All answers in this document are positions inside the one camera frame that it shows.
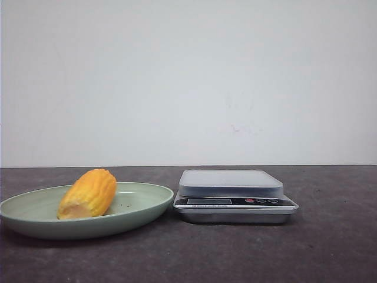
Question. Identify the yellow corn cob piece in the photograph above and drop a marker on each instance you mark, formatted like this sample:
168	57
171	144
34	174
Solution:
90	196

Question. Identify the light green plate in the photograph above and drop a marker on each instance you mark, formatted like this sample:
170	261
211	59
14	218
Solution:
34	213

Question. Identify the silver digital kitchen scale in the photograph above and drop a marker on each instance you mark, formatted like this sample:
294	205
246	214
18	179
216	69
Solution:
232	196

